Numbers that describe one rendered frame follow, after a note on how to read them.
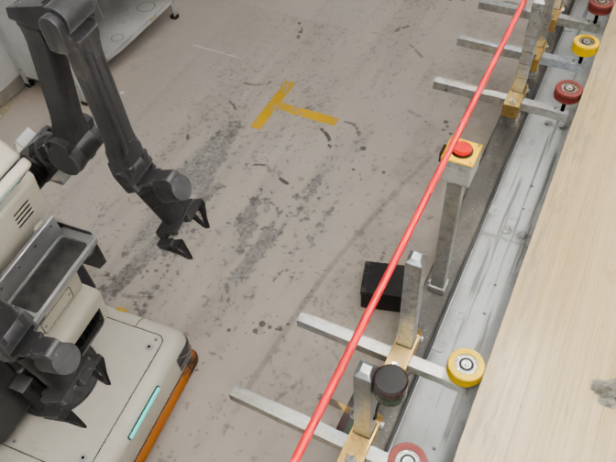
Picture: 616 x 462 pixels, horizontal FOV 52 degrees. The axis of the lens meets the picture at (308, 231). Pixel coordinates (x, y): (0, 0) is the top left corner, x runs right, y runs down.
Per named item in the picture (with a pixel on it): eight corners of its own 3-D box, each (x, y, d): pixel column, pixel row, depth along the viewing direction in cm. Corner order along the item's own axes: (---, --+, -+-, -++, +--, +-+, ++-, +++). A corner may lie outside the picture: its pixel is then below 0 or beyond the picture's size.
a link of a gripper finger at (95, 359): (125, 375, 131) (96, 349, 125) (108, 406, 126) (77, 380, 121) (103, 375, 134) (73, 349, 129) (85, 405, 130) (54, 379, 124)
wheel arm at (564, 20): (477, 11, 239) (478, 1, 236) (479, 6, 241) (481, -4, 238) (596, 36, 225) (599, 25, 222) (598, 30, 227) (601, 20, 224)
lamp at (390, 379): (367, 432, 126) (368, 386, 109) (378, 407, 129) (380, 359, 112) (394, 444, 124) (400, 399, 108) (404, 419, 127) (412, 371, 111)
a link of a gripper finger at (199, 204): (221, 219, 154) (199, 193, 148) (209, 242, 150) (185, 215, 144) (201, 222, 158) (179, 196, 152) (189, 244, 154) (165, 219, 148)
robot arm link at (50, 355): (9, 304, 116) (-21, 346, 111) (46, 306, 109) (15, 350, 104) (55, 341, 123) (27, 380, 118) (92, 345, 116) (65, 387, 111)
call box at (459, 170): (436, 181, 138) (440, 156, 132) (447, 160, 142) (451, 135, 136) (467, 191, 136) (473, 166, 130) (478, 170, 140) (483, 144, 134)
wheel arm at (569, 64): (456, 48, 226) (456, 37, 222) (458, 42, 227) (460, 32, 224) (581, 76, 212) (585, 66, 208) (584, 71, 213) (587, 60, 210)
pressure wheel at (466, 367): (453, 407, 142) (459, 385, 133) (435, 377, 147) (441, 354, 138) (484, 394, 144) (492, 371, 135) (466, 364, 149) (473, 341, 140)
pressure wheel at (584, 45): (593, 66, 213) (603, 36, 204) (586, 79, 209) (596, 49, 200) (569, 59, 216) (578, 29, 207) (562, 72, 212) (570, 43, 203)
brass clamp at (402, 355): (379, 376, 150) (379, 367, 146) (400, 330, 157) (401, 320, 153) (403, 386, 148) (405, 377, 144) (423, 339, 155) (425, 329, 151)
